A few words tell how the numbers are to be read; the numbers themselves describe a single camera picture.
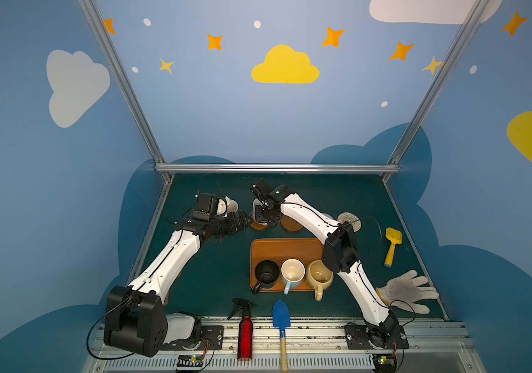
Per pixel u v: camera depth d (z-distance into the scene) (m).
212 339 0.73
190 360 0.73
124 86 0.85
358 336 0.75
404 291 0.84
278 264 0.80
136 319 0.40
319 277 0.87
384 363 0.73
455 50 0.78
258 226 1.01
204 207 0.65
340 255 0.60
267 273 0.86
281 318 0.79
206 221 0.64
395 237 0.98
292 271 0.86
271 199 0.71
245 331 0.73
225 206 0.69
